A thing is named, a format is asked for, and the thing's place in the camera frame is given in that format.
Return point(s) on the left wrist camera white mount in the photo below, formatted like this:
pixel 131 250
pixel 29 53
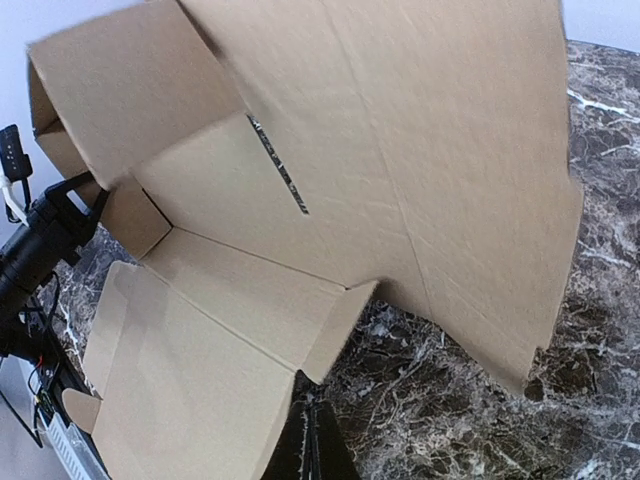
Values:
pixel 15 168

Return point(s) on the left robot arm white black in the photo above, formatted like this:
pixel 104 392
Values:
pixel 25 266

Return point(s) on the left small circuit board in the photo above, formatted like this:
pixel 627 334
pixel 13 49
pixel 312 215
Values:
pixel 44 403

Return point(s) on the white slotted cable duct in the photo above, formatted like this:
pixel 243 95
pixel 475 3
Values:
pixel 73 450

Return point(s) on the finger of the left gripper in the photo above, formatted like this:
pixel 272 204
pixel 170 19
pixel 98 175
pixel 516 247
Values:
pixel 98 207

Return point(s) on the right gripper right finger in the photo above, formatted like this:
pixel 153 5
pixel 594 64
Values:
pixel 331 458

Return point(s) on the brown cardboard box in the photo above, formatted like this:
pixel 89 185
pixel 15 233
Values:
pixel 272 165

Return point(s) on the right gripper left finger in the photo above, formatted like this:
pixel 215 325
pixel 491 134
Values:
pixel 292 456

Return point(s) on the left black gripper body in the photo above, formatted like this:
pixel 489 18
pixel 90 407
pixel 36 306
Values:
pixel 59 225

